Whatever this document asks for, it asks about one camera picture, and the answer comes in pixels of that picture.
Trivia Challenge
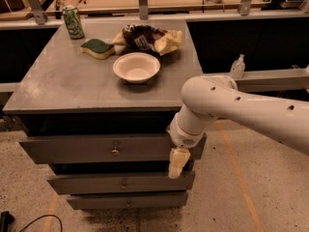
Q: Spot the grey middle drawer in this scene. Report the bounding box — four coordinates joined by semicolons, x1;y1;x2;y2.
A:
47;171;195;194

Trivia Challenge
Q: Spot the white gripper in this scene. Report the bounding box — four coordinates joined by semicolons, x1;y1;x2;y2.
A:
167;120;204;179

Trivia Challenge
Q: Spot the crumpled chip bag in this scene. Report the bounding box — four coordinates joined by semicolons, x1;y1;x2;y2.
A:
112;24;183;56

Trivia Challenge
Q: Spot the grey bottom drawer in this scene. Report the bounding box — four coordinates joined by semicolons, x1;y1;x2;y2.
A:
67;191;188;210

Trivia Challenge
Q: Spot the green soda can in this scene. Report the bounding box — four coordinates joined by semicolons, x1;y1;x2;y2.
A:
63;5;84;40

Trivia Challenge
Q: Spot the grey drawer cabinet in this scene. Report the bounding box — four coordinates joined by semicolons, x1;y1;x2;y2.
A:
2;18;214;211

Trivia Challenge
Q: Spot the middle metal bracket post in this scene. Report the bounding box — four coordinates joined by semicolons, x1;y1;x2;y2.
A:
138;0;149;20

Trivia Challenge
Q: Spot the metal bracket post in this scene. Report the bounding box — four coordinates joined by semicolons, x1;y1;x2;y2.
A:
28;0;48;25
138;0;149;20
238;0;252;16

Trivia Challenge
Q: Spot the black cable on floor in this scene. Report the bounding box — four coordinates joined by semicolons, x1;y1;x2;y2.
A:
18;214;64;232

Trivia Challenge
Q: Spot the left metal bracket post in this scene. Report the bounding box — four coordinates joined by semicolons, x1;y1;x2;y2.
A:
28;0;48;25

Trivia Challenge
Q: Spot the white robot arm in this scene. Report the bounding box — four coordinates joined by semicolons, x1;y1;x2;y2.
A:
167;75;309;179

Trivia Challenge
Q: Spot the grey drawer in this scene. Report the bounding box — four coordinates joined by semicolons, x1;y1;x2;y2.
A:
47;171;195;194
67;191;188;210
18;132;208;165

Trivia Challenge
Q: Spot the green yellow sponge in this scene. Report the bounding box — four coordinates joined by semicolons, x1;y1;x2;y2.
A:
80;39;115;60

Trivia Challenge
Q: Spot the right metal bracket post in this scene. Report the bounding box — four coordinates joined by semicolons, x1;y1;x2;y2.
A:
238;0;252;16

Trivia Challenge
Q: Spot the black object floor corner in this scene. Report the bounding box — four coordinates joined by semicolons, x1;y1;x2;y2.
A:
0;211;15;232

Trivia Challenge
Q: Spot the grey top drawer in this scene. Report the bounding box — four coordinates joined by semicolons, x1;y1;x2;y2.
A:
18;132;208;165

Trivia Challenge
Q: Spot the clear sanitizer bottle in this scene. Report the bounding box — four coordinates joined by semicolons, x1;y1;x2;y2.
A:
230;54;245;79

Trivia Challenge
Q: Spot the white bowl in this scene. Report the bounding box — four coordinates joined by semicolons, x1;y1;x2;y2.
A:
113;52;160;84

